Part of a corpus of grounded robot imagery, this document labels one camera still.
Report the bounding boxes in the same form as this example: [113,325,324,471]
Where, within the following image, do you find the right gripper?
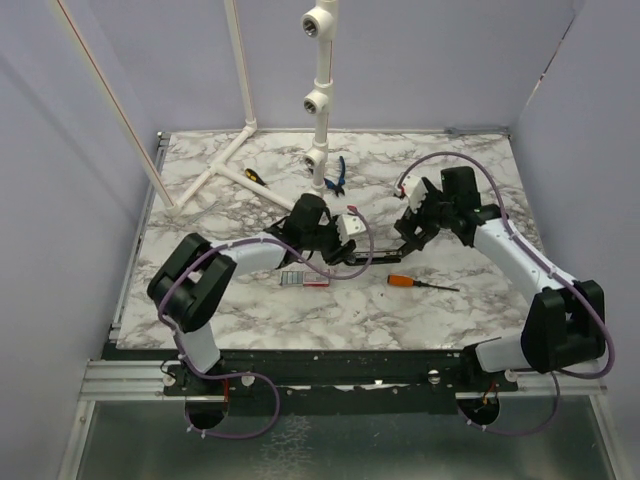
[393,181,455,251]

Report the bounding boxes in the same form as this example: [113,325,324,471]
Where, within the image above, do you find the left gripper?
[301,214,355,265]

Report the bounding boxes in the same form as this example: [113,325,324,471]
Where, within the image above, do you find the red white staple box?
[280,270,330,287]

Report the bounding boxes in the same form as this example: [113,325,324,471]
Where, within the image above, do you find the black stapler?
[345,250,403,266]

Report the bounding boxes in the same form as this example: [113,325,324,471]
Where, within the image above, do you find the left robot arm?
[146,194,356,395]

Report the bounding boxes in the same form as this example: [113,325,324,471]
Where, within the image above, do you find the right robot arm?
[395,167,606,391]

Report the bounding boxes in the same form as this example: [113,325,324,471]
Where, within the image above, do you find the yellow black screwdriver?
[244,168,267,187]

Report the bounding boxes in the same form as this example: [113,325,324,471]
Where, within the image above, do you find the orange handled screwdriver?
[387,274,459,292]

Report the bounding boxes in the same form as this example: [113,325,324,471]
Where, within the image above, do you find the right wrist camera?
[400,175,436,212]

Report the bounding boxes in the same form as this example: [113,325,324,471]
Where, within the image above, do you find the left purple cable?
[157,207,376,441]

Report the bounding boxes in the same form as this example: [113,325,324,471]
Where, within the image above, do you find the purple cable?
[157,207,376,441]
[398,152,616,435]

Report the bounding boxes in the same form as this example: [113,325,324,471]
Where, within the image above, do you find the blue handled pliers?
[322,155,350,199]

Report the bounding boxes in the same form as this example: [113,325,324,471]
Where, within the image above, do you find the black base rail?
[102,344,518,416]

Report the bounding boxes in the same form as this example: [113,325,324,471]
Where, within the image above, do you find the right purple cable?
[398,152,616,435]

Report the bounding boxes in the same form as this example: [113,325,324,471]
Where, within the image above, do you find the white pvc pipe frame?
[48,1,339,214]

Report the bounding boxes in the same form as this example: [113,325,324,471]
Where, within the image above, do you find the aluminium frame rail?
[54,132,169,480]

